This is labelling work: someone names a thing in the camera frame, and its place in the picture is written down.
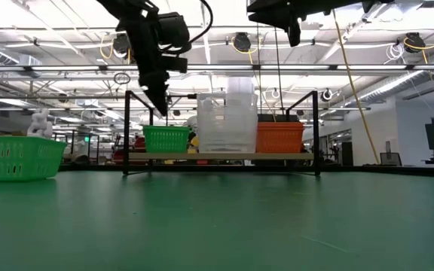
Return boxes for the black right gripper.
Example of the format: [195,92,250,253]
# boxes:
[246,0,354,48]

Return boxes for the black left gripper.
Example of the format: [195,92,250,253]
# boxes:
[116,10,171,117]

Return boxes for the clear plastic bin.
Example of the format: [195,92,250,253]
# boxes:
[197,93,259,99]
[197,98,258,154]
[197,95,258,105]

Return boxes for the white sculpted object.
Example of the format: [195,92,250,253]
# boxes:
[26,108,54,139]

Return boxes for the green table mat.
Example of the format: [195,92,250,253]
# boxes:
[0,171,434,271]

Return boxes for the black cabinet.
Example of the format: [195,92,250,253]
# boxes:
[340,141,354,167]

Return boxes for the dark grey chair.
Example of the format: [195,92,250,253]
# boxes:
[379,141,402,167]

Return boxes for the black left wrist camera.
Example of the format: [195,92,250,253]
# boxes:
[157,12,193,75]

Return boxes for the wooden shelf with black frame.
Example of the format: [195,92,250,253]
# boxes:
[121,89,322,177]

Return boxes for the yellow hanging cable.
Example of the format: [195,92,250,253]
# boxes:
[332,9,381,166]

